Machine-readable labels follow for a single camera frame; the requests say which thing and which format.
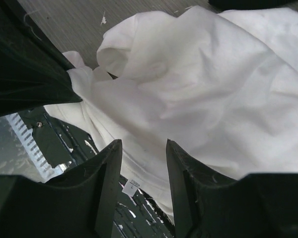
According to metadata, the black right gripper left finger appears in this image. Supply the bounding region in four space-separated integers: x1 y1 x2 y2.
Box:
0 139 122 238

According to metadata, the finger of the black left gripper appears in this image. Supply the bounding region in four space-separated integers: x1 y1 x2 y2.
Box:
0 0 82 117

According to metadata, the black printed t-shirt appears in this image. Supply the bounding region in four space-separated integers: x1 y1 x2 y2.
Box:
208 0 294 10

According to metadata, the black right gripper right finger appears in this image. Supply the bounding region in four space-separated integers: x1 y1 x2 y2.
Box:
166 140 298 238

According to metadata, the white t-shirt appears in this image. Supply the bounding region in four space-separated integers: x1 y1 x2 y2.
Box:
45 6 298 219

